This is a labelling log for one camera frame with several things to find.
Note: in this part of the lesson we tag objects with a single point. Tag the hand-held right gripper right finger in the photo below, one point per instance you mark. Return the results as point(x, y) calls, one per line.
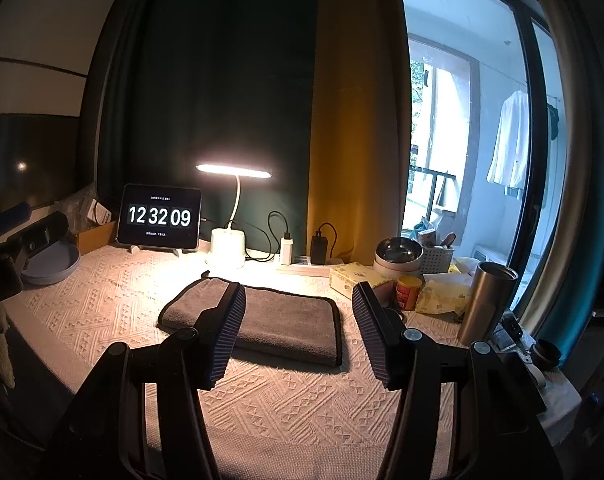
point(373, 332)

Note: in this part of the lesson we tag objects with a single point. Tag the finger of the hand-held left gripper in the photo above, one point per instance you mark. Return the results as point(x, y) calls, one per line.
point(7, 215)
point(44, 232)

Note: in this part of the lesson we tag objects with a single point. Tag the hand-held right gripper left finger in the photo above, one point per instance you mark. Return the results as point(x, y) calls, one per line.
point(226, 332)

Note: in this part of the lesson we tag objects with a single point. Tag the grey towel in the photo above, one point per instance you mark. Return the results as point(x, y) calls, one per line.
point(282, 320)

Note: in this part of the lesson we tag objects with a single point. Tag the grey-blue bowl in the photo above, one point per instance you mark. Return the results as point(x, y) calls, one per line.
point(49, 265)

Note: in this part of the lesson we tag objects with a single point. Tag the clear plastic bag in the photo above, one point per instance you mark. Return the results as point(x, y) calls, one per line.
point(79, 205)

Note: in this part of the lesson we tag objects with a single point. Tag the cardboard box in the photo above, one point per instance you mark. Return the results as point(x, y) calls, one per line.
point(94, 237)

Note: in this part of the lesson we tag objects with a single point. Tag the small orange jar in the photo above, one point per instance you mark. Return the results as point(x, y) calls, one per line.
point(408, 294)

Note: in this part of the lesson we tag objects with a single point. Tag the yellow tissue box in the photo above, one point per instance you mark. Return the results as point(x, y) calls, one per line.
point(357, 277)

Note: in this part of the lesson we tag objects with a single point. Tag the white bowl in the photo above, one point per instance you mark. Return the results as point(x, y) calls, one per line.
point(397, 269)

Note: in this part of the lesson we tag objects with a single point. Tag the yellow snack packet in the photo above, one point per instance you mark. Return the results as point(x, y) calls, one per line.
point(444, 297)

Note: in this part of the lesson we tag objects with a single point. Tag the white desk lamp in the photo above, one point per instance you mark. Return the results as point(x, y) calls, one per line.
point(228, 247)

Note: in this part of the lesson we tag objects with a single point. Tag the white utensil basket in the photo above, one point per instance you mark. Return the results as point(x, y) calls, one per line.
point(437, 261)

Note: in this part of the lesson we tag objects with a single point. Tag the white power strip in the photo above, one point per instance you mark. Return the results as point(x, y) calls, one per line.
point(302, 266)

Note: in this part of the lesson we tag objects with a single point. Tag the cream textured tablecloth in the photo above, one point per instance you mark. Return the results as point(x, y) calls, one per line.
point(292, 405)

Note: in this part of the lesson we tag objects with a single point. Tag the black power adapter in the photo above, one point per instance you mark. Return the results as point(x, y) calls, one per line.
point(318, 249)

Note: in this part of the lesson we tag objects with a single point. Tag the white plug charger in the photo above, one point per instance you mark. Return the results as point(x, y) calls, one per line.
point(286, 249)

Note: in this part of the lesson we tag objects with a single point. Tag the steel tumbler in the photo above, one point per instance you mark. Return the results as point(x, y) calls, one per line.
point(484, 305)

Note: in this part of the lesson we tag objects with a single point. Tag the black tablet with clock display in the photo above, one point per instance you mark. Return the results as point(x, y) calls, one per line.
point(159, 216)

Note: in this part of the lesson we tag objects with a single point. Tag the mustard yellow curtain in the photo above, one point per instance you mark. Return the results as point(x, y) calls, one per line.
point(352, 135)

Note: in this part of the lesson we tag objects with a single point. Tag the teal curtain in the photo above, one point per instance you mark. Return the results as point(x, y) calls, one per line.
point(574, 260)

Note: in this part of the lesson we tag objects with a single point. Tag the dark green curtain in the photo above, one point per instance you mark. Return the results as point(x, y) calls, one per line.
point(207, 70)

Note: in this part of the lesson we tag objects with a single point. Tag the white hanging shirt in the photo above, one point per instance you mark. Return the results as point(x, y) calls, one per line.
point(509, 140)

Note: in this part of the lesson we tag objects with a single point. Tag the dark hanging garment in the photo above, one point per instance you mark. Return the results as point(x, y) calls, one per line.
point(553, 120)

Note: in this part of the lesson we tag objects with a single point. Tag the black camera lens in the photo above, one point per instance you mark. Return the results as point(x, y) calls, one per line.
point(547, 354)

